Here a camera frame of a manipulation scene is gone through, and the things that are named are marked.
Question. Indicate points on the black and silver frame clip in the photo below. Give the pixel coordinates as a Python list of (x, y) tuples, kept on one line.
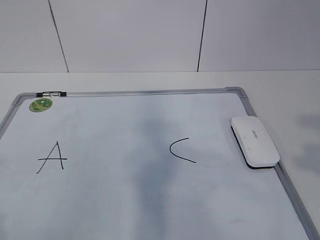
[(51, 94)]

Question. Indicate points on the round green magnet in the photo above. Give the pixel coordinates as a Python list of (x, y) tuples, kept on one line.
[(40, 105)]

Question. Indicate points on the white board with grey frame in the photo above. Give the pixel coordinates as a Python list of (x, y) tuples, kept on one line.
[(140, 165)]

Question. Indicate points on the white board eraser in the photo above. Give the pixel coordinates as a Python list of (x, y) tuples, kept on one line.
[(255, 142)]

